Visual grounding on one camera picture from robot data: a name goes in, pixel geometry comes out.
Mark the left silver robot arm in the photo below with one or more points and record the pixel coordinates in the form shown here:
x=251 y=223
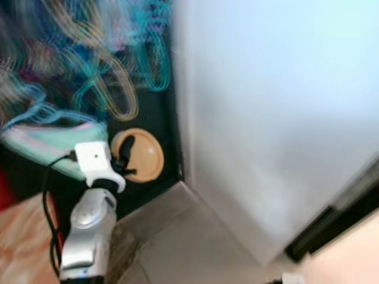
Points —
x=89 y=231

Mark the tan round lid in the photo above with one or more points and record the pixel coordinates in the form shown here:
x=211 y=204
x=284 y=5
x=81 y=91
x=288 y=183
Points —
x=148 y=157

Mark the mint green packet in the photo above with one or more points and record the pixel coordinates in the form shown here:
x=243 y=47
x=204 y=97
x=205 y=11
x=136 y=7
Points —
x=41 y=142

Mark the black colourful patterned cloth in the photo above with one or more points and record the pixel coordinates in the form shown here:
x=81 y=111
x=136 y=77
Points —
x=89 y=59

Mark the white tall cabinet panel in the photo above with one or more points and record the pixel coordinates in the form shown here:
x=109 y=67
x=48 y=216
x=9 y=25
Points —
x=266 y=118

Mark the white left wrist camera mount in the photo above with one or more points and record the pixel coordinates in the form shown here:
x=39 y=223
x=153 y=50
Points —
x=93 y=157

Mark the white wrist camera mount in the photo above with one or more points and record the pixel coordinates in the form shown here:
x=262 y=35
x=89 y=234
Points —
x=293 y=279
x=93 y=157

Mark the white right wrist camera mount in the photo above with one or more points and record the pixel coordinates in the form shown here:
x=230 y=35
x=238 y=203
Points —
x=293 y=279

